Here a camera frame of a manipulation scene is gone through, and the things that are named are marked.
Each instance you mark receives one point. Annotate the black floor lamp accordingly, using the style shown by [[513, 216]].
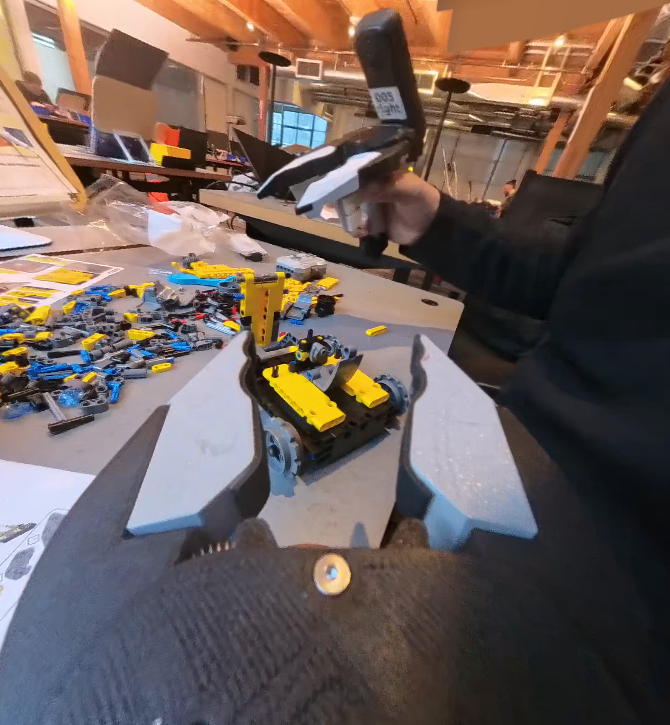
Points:
[[274, 59], [451, 86]]

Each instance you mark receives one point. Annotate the grey battery box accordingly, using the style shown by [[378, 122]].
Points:
[[301, 265]]

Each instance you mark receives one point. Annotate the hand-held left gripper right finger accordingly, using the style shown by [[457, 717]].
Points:
[[465, 453]]

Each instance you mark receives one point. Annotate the pile of mixed small pieces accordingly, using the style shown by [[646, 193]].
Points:
[[57, 351]]

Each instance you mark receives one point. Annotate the yellow motor block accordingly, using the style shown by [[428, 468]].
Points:
[[327, 283]]

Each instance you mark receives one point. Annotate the person's leg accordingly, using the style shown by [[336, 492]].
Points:
[[470, 351]]

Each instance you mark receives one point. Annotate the yellow edged table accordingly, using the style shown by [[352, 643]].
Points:
[[289, 212]]

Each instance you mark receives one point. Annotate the person's right hand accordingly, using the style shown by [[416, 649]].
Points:
[[408, 209]]

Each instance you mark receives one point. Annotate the yellow toy vehicle assembly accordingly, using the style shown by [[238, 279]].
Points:
[[301, 396]]

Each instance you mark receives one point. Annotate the white wall vent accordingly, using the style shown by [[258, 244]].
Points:
[[308, 68]]

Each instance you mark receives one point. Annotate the pile of yellow building pieces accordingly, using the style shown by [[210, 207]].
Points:
[[210, 269]]

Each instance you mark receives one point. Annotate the grey desk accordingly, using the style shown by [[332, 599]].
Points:
[[131, 408]]

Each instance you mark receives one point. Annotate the yellow bin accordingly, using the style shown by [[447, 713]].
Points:
[[170, 152]]

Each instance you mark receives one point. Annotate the clear acrylic stand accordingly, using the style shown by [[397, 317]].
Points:
[[122, 146]]

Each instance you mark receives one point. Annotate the black spoked wheel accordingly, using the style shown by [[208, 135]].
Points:
[[328, 304]]

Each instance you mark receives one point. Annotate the metal ceiling duct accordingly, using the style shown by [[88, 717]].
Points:
[[482, 85]]

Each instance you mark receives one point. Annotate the white paper booklet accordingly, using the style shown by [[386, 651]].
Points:
[[18, 493]]

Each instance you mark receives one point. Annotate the clear plastic bags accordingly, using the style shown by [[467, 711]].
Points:
[[170, 221]]

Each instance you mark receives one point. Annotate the orange bin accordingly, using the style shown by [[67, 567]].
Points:
[[166, 133]]

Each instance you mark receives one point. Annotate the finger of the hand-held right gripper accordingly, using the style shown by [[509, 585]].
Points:
[[301, 170], [340, 181]]

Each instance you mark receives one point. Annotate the window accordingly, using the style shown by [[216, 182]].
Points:
[[298, 127]]

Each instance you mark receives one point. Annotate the light blue panel piece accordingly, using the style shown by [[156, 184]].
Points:
[[199, 280]]

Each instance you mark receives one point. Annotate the wooden pillar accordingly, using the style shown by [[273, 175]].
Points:
[[601, 96]]

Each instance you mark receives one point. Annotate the short yellow holed beam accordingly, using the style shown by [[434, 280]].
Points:
[[377, 331]]

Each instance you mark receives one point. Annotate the dark blue cardboard kit box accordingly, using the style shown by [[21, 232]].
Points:
[[6, 141]]

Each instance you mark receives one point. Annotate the white flat device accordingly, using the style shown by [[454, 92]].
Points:
[[1, 237]]

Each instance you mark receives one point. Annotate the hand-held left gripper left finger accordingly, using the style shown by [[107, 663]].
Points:
[[199, 453]]

